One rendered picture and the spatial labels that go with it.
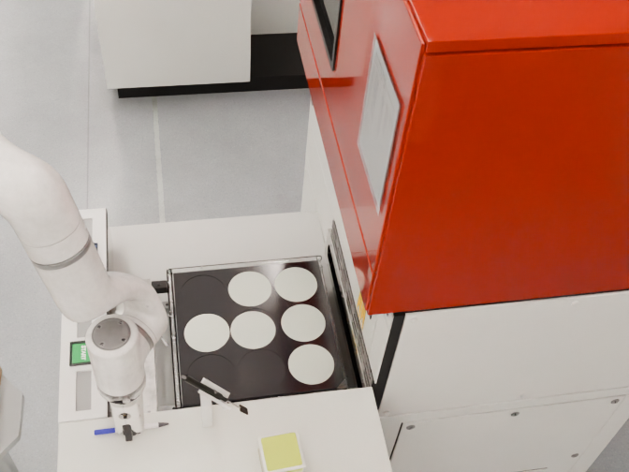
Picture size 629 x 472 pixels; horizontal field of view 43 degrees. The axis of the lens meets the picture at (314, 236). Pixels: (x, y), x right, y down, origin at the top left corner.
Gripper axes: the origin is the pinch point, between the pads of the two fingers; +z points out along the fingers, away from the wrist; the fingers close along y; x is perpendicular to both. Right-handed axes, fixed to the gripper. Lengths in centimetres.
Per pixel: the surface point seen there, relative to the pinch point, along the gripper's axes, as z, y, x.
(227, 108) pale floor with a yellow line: 99, 201, -38
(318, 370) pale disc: 8.7, 11.9, -39.1
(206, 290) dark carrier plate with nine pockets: 8.9, 35.9, -17.0
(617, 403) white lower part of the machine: 24, 3, -111
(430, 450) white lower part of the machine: 37, 3, -67
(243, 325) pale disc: 8.6, 25.3, -24.4
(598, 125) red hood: -67, 4, -72
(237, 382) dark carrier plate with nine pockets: 8.7, 11.2, -21.4
